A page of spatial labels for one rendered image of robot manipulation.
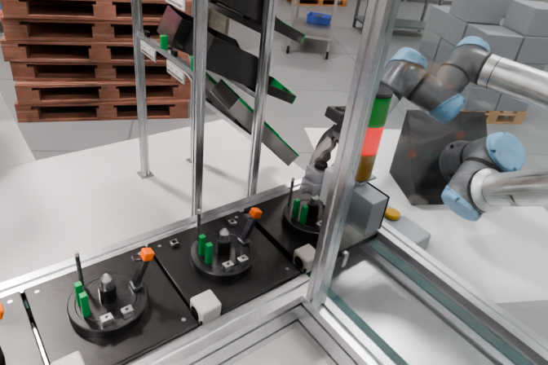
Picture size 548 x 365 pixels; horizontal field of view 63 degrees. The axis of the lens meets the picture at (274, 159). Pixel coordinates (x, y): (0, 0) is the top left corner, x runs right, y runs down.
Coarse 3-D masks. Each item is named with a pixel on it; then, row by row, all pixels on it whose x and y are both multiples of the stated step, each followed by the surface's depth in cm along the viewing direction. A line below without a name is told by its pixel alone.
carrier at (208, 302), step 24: (240, 216) 108; (168, 240) 98; (192, 240) 99; (216, 240) 97; (240, 240) 97; (264, 240) 102; (168, 264) 92; (192, 264) 92; (216, 264) 91; (240, 264) 91; (264, 264) 95; (288, 264) 96; (192, 288) 88; (216, 288) 88; (240, 288) 89; (264, 288) 90; (192, 312) 83; (216, 312) 83
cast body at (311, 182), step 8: (312, 168) 101; (320, 168) 100; (304, 176) 103; (312, 176) 101; (320, 176) 100; (304, 184) 102; (312, 184) 101; (320, 184) 102; (304, 192) 102; (312, 192) 101
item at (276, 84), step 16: (192, 32) 105; (208, 32) 99; (192, 48) 103; (208, 48) 97; (224, 48) 99; (240, 48) 115; (208, 64) 99; (224, 64) 101; (240, 64) 103; (256, 64) 105; (240, 80) 105; (256, 80) 107; (272, 80) 124; (288, 96) 114
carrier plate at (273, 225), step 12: (264, 204) 113; (276, 204) 114; (264, 216) 109; (276, 216) 110; (264, 228) 106; (276, 228) 106; (276, 240) 102; (288, 240) 103; (300, 240) 103; (312, 240) 104; (288, 252) 100
